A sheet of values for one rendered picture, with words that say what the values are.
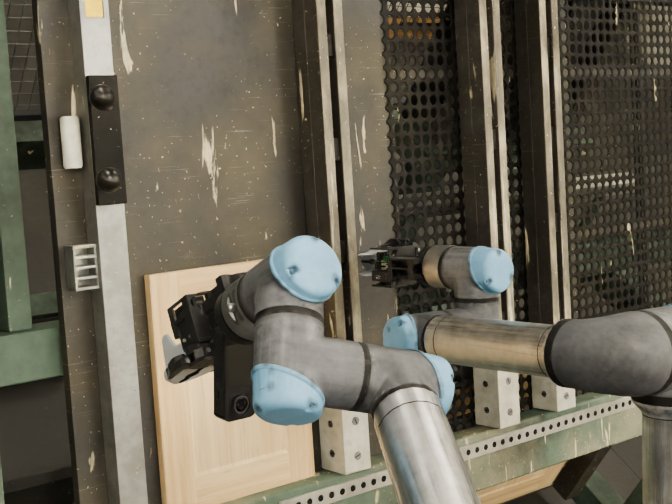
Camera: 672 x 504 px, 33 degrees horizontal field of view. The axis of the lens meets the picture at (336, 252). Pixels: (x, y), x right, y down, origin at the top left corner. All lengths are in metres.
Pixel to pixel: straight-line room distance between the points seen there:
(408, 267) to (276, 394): 0.83
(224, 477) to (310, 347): 0.84
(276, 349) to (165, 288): 0.73
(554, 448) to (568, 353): 1.00
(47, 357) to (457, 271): 0.68
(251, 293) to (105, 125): 0.62
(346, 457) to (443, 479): 1.00
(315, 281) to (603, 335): 0.49
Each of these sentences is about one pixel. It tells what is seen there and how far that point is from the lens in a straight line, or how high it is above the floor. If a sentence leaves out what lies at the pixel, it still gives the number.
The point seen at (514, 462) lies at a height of 0.84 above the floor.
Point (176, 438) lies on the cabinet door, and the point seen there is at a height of 1.00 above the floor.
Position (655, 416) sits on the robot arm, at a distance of 1.64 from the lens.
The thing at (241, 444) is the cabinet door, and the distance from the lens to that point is 2.00.
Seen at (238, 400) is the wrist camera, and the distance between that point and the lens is 1.35.
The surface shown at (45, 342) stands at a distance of 1.85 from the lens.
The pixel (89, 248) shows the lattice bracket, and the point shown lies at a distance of 1.81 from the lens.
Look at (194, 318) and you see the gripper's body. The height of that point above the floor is 1.50.
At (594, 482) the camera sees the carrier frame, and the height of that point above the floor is 0.18.
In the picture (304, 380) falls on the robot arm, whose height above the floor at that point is 1.61.
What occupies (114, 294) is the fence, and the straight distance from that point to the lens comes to 1.81.
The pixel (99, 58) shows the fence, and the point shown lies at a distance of 1.81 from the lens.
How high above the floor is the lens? 2.34
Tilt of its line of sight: 33 degrees down
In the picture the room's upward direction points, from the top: 23 degrees clockwise
